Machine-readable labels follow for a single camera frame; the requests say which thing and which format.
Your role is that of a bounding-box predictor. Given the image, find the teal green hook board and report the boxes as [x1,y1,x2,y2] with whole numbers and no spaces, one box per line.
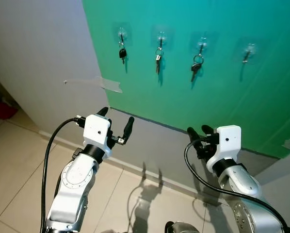
[82,0,290,159]

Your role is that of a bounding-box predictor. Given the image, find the clear adhesive hook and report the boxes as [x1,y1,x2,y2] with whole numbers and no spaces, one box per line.
[151,25,172,49]
[237,38,262,64]
[111,22,132,47]
[191,32,214,55]

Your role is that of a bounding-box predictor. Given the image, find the clear tape strip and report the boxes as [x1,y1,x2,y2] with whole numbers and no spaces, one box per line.
[64,76,123,94]

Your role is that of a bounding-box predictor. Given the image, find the black headed key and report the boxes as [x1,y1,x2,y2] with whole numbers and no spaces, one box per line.
[118,43,128,65]

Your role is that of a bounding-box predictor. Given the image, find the silver key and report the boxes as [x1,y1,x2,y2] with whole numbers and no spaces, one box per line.
[155,46,163,74]

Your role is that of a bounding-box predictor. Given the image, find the robot right leg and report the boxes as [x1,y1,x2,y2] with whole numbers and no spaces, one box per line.
[164,221,200,233]

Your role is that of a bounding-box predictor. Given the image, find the red object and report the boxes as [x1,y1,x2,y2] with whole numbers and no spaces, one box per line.
[0,101,18,120]

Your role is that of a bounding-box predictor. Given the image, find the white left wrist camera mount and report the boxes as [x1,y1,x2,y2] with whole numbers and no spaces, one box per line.
[83,115,112,149]

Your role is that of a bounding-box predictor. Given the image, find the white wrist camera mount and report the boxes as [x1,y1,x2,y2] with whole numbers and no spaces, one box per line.
[83,115,112,149]
[206,125,242,174]

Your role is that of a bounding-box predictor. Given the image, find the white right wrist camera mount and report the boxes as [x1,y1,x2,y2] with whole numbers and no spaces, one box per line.
[206,125,242,174]

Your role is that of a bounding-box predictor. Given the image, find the dark key on metal ring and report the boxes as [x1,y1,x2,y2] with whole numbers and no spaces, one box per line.
[191,53,205,82]

